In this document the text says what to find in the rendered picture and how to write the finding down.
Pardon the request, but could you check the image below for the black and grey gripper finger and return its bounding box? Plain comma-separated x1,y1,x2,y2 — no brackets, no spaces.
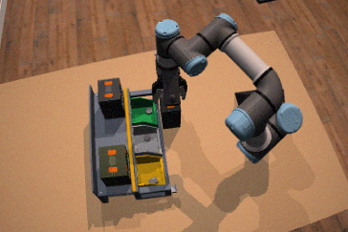
152,81,163,104
180,78,187,100

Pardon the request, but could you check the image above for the grey metal rack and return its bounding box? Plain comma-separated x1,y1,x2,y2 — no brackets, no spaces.
89,84,177,203

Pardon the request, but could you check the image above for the green bin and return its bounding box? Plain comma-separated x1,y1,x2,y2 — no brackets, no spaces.
130,97,159,128

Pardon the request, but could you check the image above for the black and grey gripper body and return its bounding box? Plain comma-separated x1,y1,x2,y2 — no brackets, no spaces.
155,56,182,89

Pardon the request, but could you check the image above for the yellow open bin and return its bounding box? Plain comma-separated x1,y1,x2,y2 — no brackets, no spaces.
136,155,166,187

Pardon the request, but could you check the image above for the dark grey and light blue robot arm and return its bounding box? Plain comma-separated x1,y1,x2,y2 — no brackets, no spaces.
155,13,303,163

